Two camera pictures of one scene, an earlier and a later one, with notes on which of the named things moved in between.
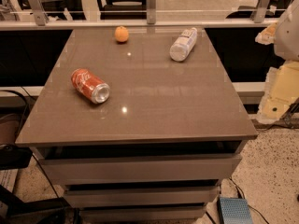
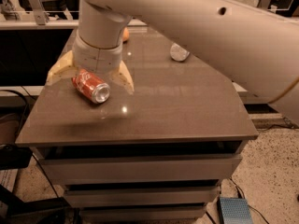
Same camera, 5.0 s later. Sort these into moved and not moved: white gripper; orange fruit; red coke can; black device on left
Moved: white gripper
Not moved: red coke can; orange fruit; black device on left
